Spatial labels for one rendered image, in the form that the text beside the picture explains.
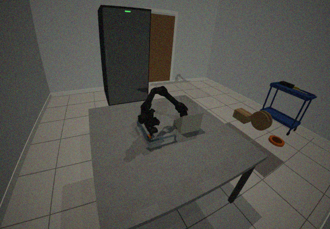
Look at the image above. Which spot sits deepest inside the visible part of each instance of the low clear glass walls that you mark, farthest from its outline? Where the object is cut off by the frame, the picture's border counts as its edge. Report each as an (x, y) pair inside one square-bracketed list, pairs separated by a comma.
[(158, 142)]

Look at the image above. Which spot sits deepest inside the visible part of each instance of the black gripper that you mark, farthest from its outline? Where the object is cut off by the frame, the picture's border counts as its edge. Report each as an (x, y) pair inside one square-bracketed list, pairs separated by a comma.
[(149, 126)]

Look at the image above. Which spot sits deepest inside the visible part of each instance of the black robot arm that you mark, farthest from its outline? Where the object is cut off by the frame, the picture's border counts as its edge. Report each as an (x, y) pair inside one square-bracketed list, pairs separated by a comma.
[(147, 114)]

